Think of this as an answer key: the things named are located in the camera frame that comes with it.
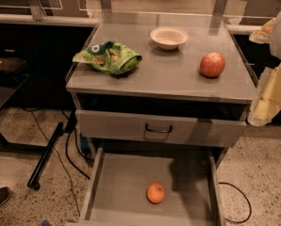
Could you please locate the green chip bag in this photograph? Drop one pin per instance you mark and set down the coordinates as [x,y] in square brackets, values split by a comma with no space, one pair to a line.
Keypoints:
[109,57]

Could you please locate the white bowl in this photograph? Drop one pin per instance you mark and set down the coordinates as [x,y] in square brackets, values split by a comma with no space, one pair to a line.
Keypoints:
[169,38]

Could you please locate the grey top drawer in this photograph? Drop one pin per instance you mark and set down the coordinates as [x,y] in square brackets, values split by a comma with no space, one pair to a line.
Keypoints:
[187,131]

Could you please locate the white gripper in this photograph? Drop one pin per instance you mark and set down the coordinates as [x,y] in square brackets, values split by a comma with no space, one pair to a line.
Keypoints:
[267,100]

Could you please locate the black stand leg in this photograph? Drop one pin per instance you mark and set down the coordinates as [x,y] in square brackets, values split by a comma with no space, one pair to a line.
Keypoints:
[33,181]

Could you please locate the black drawer handle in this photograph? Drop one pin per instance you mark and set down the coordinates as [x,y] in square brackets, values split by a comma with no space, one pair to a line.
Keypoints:
[156,130]

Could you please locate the open grey middle drawer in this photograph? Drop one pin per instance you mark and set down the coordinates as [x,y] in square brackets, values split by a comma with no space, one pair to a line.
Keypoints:
[116,195]

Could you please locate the grey metal counter cabinet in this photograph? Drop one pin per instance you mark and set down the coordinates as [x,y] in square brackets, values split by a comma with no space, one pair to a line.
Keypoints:
[167,83]

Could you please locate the dark side table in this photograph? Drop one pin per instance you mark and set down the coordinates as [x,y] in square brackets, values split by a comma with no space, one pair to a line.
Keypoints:
[10,82]

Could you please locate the red apple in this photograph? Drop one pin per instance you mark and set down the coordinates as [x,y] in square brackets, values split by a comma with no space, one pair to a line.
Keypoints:
[212,65]

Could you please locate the orange fruit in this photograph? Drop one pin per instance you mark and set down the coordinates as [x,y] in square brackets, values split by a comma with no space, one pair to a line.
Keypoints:
[155,193]

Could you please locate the grey horizontal rail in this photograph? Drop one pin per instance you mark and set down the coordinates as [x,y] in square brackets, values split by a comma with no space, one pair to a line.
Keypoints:
[48,20]

